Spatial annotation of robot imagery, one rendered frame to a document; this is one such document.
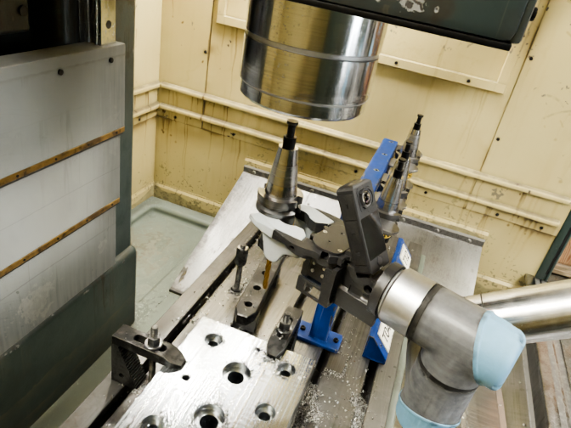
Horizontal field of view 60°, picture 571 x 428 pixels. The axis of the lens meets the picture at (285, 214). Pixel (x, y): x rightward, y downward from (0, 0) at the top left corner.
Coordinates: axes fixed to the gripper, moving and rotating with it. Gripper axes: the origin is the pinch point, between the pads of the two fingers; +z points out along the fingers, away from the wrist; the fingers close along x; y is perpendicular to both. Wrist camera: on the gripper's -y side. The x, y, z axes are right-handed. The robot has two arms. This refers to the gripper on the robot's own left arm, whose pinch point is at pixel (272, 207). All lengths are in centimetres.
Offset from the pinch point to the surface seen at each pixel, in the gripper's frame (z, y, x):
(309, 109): -6.2, -17.5, -5.3
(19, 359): 39, 48, -20
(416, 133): 6, 3, 62
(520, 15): -23.4, -31.2, -4.6
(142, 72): 105, 18, 58
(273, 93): -2.5, -18.3, -7.4
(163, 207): 98, 71, 65
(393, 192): -5.0, 4.7, 30.7
